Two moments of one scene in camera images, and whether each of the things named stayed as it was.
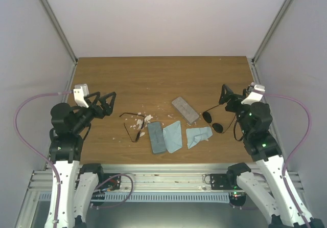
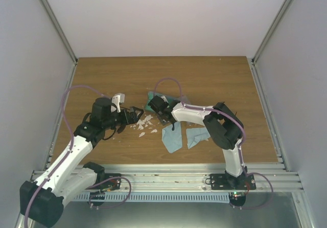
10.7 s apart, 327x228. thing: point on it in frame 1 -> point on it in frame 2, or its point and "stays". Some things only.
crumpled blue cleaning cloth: [194, 135] stays
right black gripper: [228, 95] -> [160, 118]
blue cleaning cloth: [172, 134] stays
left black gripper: [100, 113] -> [133, 119]
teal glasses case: [157, 143] -> [151, 94]
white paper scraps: [140, 122] stays
